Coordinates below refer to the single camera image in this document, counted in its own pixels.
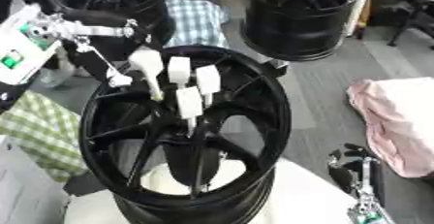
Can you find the white pin with thin stem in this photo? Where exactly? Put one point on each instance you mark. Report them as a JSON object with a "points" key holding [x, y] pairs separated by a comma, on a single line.
{"points": [[208, 79], [189, 102], [147, 63], [179, 69]]}

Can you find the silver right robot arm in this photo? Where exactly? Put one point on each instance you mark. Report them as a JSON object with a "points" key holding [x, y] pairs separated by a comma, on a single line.
{"points": [[370, 213]]}

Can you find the black chair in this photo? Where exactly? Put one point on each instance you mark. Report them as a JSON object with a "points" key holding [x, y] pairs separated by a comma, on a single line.
{"points": [[415, 5]]}

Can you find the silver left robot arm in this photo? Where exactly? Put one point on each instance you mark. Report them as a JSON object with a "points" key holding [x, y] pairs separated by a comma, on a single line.
{"points": [[22, 45]]}

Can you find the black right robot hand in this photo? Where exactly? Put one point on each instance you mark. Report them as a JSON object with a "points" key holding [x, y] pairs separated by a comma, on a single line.
{"points": [[342, 173]]}

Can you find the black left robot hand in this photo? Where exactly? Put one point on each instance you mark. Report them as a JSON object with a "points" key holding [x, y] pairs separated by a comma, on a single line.
{"points": [[107, 48]]}

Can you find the black spoked wheel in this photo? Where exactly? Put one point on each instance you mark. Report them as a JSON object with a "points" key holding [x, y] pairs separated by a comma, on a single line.
{"points": [[257, 82]]}

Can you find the pink cloth bundle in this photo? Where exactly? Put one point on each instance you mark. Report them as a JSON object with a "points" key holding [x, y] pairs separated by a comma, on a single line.
{"points": [[398, 121]]}

